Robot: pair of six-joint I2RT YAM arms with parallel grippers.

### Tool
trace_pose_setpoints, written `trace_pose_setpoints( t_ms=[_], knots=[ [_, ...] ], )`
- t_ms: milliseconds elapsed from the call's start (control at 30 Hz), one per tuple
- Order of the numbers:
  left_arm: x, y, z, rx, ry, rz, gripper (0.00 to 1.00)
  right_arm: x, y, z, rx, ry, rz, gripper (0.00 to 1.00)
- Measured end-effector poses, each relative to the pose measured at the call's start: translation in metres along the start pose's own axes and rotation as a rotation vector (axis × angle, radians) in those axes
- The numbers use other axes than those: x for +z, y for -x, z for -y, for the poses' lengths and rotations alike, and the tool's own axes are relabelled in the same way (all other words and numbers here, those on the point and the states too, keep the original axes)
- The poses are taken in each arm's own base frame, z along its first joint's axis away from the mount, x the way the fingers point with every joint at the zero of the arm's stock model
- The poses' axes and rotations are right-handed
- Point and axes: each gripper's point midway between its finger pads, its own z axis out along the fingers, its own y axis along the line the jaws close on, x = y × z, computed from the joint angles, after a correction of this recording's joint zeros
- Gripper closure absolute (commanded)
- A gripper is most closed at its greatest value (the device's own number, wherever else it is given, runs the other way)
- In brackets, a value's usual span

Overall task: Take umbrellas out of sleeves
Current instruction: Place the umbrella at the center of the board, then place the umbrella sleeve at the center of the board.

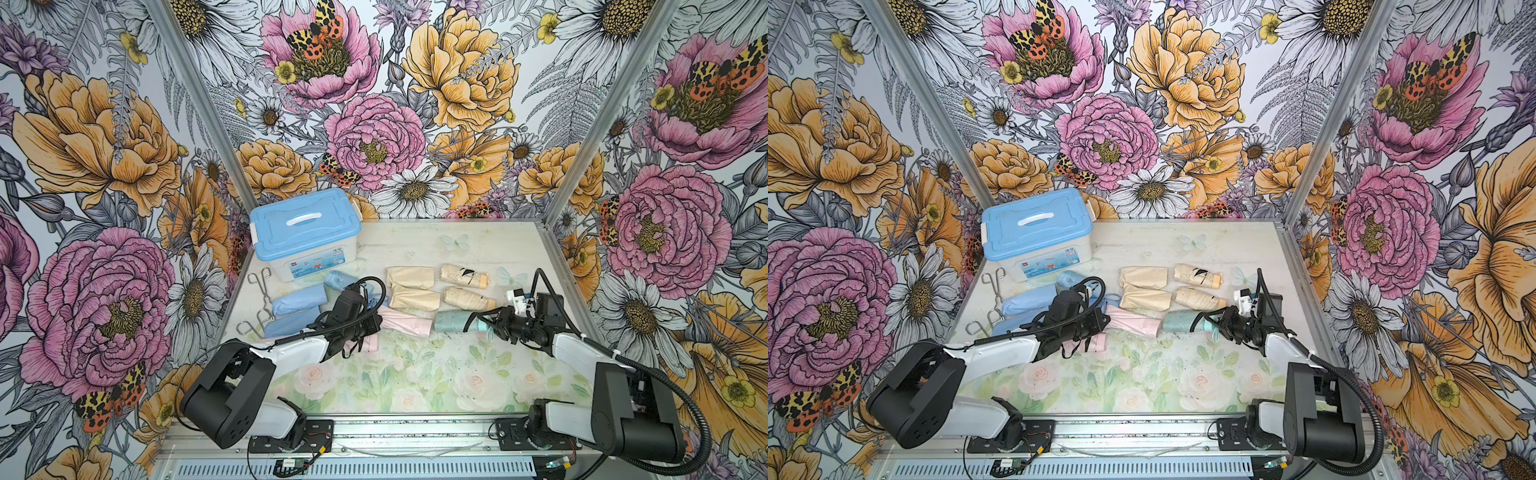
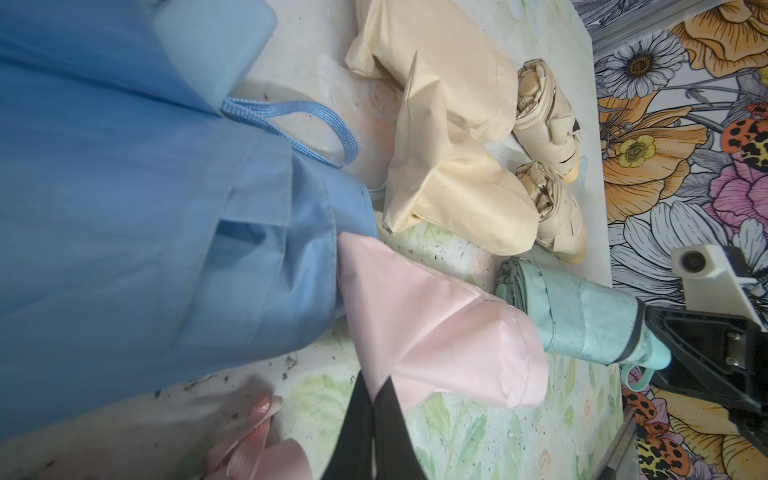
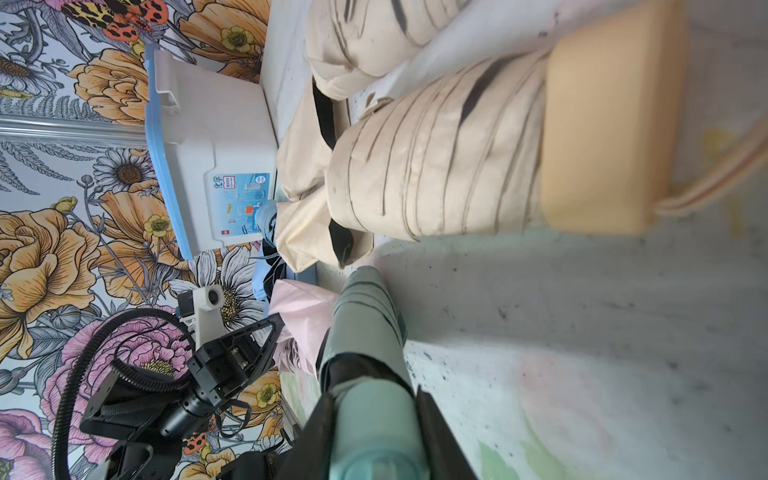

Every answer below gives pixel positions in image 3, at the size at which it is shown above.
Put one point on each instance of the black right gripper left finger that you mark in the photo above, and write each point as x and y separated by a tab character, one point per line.
310	456

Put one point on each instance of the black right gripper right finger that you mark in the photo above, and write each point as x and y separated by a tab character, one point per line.
445	458

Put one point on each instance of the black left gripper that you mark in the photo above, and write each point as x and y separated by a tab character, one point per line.
222	368

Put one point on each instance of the pink umbrella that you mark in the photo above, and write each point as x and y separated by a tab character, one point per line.
307	313

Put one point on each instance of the blue umbrella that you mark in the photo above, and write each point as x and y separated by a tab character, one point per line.
265	219
267	272

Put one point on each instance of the beige umbrella sleeve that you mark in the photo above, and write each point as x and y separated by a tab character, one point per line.
305	234
304	153

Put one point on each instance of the beige umbrella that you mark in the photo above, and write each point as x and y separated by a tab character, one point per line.
352	43
579	139

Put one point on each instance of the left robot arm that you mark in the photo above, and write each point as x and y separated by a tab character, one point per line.
151	428

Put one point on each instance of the blue lidded plastic storage box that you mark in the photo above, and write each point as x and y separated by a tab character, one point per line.
213	149

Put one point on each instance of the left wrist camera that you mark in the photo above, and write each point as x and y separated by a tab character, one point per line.
200	310

